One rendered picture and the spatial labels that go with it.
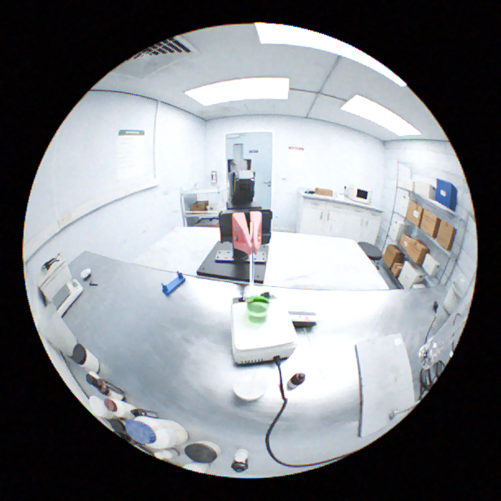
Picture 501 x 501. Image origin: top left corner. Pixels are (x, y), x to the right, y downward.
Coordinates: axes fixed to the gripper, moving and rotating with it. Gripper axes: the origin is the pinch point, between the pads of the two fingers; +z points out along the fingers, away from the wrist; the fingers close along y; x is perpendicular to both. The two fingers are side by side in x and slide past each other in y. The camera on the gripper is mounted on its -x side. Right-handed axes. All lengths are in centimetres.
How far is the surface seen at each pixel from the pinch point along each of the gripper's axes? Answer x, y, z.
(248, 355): 18.1, -1.8, 8.9
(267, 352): 18.1, 1.9, 9.0
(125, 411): 18.3, -28.0, 26.3
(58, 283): 20, -107, -11
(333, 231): 89, 174, -187
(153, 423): 13.8, -18.5, 25.3
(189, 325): 24.9, -16.5, -3.1
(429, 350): 6.4, 27.9, 28.0
